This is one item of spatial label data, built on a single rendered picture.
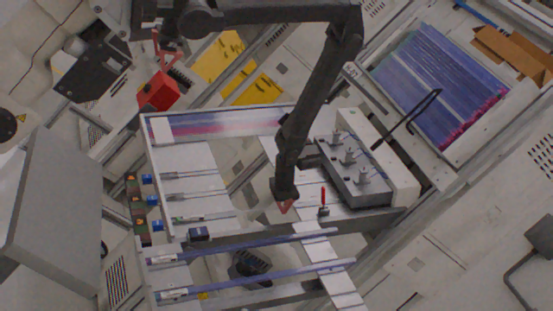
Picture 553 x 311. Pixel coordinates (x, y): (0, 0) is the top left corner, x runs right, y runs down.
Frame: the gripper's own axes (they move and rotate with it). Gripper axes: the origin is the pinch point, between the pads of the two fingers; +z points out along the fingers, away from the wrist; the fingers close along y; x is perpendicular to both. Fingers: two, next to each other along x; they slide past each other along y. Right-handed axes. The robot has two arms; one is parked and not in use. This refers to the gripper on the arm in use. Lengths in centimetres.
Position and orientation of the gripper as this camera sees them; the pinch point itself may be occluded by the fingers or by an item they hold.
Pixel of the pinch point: (282, 210)
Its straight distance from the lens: 190.2
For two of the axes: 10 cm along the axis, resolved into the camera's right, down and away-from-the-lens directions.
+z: -0.3, 8.1, 5.9
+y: -3.1, -5.7, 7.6
